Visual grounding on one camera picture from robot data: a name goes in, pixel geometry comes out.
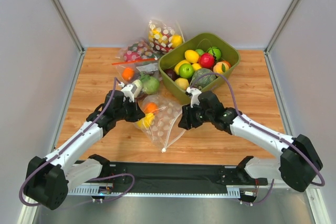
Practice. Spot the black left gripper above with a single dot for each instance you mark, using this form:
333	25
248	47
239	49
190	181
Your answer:
133	109

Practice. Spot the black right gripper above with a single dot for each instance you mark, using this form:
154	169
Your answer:
189	118

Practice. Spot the clear zip bag with fruit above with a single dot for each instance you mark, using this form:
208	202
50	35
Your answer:
164	130

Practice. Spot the fake yellow pear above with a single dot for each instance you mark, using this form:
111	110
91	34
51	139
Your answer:
146	122
196	66

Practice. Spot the fake orange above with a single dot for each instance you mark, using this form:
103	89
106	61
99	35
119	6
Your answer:
127	74
151	107
226	62

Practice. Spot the fake yellow peach with leaf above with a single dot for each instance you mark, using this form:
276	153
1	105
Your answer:
220	67

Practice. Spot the fake red peach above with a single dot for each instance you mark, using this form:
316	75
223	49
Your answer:
206	60

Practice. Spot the fake yellow lemon from bag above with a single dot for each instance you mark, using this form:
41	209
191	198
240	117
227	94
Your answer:
191	56

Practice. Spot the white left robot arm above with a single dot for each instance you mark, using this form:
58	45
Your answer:
49	179

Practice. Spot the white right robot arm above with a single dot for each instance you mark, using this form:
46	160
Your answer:
296	161

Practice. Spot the fake yellow quince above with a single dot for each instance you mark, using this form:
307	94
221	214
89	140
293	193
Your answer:
182	83

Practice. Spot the fake green cabbage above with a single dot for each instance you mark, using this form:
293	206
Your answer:
150	84

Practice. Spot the fake netted melon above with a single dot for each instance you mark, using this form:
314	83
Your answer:
202	77

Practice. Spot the clear bag with orange zipper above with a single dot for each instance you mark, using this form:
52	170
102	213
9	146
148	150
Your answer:
143	73

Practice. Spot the fake green apple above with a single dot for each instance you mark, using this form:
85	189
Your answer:
186	70

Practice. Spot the fake dark red plum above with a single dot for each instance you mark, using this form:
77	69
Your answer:
171	74

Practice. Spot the polka dot bag with strawberry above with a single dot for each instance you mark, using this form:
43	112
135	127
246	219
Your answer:
138	50

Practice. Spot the fake orange in bin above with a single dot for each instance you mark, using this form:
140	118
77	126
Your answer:
226	62

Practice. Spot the fake bumpy green fruit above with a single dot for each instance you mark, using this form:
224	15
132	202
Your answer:
200	51

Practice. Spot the fake striped watermelon ball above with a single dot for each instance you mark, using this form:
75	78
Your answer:
215	52

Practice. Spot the polka dot bag with lemon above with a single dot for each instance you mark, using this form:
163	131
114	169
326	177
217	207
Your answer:
163	37

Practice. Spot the green plastic bin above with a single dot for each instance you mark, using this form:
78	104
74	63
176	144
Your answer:
202	41

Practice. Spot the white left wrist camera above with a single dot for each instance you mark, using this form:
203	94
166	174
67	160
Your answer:
131	91

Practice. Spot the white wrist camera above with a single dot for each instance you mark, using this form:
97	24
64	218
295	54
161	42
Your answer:
194	93
131	91

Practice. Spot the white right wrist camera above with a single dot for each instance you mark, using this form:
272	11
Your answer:
194	93

